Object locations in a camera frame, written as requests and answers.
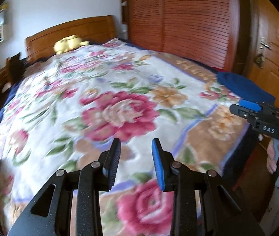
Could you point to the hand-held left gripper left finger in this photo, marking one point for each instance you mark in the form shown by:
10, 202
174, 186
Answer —
112, 164

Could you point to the wooden bed headboard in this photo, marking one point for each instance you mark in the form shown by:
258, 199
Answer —
80, 29

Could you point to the wooden chair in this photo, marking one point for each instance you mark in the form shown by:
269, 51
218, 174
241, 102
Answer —
15, 66

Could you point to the wooden slatted wardrobe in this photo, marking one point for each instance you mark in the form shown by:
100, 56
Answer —
178, 17

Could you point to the red cloth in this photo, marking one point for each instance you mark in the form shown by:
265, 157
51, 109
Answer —
221, 69

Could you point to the floral plush blanket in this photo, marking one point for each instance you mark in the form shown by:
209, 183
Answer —
105, 78

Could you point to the yellow plush toy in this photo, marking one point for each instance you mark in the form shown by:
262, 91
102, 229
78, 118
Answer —
68, 44

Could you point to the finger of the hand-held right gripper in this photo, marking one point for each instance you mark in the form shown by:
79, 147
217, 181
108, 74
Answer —
240, 111
248, 104

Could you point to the blue suit jacket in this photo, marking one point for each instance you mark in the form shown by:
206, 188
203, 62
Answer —
240, 83

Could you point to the hanging key bunch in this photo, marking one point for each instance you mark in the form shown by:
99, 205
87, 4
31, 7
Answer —
259, 59

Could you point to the wooden door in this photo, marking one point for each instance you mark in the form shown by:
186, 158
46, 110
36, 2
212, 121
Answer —
276, 29

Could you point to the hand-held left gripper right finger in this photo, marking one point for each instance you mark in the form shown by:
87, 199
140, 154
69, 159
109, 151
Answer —
157, 167

